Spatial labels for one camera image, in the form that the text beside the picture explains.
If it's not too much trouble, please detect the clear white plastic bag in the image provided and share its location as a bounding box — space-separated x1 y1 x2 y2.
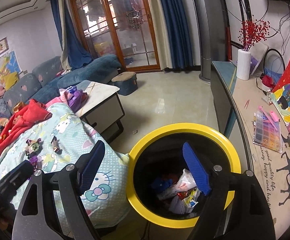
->
158 169 197 200

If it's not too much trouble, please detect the dark chocolate bar wrapper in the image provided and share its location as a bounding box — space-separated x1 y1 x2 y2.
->
51 136 61 154

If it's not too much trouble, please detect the green purple wrapper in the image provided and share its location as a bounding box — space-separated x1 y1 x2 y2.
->
25 138 43 159

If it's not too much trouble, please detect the yellow white snack bag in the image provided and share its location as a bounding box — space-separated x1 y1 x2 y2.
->
183 188 200 208

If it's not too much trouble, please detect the red snack wrapper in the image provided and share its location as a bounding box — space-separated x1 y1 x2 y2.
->
177 191 190 200

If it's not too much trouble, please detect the large white foam net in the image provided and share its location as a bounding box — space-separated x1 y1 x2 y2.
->
168 196 193 215

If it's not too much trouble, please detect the blue plastic wrapper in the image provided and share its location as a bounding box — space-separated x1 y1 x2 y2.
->
153 179 173 193

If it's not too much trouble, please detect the yellow rimmed black trash bin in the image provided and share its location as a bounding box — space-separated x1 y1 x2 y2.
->
126 122 242 229

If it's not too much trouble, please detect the Hello Kitty patterned blanket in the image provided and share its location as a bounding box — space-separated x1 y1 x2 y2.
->
0 102 132 233

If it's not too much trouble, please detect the colourful bead box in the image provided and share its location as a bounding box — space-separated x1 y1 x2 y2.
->
253 109 282 153

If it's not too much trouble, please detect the white coffee table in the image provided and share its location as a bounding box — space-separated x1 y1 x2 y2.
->
75 80 125 143

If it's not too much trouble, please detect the red blanket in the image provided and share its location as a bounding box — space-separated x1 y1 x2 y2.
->
0 99 52 156

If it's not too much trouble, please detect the purple cloth pile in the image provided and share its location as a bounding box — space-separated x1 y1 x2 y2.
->
65 86 88 112

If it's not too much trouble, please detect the grey blue sofa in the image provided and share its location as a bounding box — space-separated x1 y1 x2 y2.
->
0 54 121 118

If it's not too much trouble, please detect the blue round ottoman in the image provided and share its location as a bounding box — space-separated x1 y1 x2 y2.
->
111 72 138 96

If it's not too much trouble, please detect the white ribbed vase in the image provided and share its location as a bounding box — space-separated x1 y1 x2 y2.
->
236 49 252 81

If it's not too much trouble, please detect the blue curtain left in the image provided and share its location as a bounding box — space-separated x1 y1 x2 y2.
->
50 0 93 71

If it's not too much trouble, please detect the blue curtain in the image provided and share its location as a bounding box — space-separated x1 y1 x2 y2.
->
161 0 193 70
50 0 93 71

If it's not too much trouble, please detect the china map poster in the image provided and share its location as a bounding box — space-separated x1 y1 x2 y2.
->
0 51 21 90

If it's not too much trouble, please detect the blue curtain right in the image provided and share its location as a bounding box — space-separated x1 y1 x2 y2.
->
161 0 193 70

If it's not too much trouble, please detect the wooden glass sliding door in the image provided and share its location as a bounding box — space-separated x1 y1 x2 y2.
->
70 0 160 73

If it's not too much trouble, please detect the grey tower air conditioner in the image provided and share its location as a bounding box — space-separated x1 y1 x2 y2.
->
193 0 226 83

